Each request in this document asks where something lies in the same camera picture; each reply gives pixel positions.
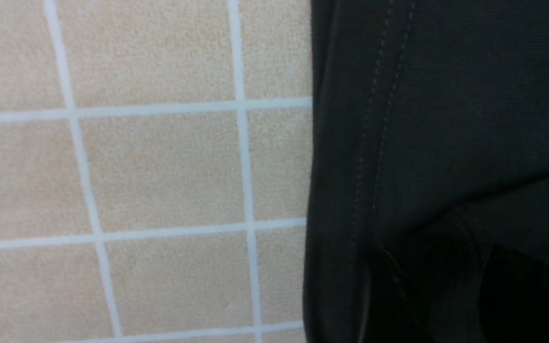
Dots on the dark gray long-sleeve shirt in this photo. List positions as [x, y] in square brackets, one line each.
[428, 215]

